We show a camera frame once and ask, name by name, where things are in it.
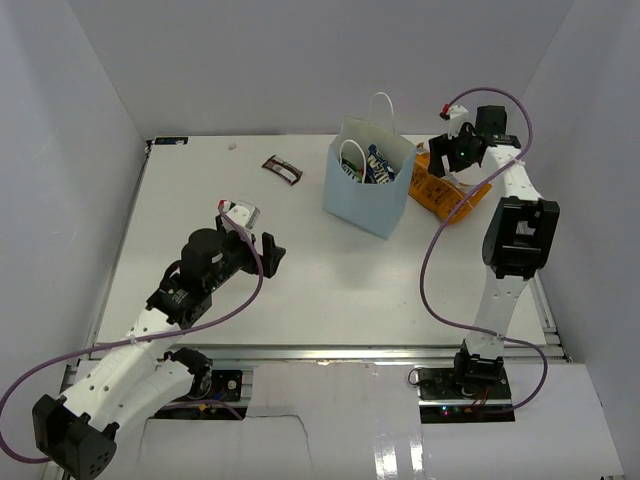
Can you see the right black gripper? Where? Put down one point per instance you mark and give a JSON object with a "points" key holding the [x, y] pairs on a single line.
{"points": [[443, 145]]}

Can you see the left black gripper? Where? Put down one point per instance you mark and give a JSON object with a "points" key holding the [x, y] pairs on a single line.
{"points": [[271, 253]]}

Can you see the orange chips bag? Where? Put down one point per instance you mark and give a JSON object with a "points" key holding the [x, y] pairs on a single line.
{"points": [[438, 195]]}

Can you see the blue snack bag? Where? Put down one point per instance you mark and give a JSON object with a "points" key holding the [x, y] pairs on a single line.
{"points": [[378, 170]]}

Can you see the green Fox's tea candy bag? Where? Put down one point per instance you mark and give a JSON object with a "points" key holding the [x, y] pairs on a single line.
{"points": [[352, 171]]}

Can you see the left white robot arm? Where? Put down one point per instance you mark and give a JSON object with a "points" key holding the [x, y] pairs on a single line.
{"points": [[79, 429]]}

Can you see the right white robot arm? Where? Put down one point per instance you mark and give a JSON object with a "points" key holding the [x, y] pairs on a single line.
{"points": [[517, 242]]}

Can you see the light blue paper bag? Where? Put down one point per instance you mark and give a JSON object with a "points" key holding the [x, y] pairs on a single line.
{"points": [[373, 207]]}

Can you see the brown chocolate bar wrapper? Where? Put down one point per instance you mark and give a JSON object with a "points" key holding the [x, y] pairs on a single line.
{"points": [[283, 169]]}

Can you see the left corner label sticker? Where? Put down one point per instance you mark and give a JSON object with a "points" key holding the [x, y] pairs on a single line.
{"points": [[179, 140]]}

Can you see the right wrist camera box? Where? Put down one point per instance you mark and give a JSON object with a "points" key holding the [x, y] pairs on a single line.
{"points": [[455, 117]]}

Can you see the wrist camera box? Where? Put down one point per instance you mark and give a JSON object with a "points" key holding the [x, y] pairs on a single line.
{"points": [[455, 117], [242, 214]]}

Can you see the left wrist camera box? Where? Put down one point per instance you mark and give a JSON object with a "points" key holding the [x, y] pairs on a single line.
{"points": [[242, 214]]}

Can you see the aluminium table frame rail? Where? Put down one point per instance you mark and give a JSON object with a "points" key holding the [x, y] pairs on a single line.
{"points": [[375, 353]]}

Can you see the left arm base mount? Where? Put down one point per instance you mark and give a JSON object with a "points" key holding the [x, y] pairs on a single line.
{"points": [[225, 387]]}

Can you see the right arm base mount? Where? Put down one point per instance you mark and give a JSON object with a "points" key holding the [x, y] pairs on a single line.
{"points": [[443, 401]]}

